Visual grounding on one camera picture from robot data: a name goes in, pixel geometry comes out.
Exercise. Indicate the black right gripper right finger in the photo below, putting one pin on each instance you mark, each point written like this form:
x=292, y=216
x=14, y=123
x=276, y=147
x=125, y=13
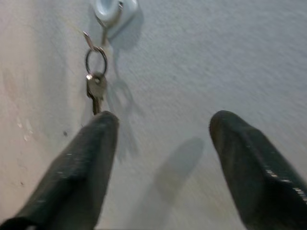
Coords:
x=259, y=177

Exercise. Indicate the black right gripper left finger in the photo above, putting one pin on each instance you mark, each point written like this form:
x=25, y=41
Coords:
x=72, y=172

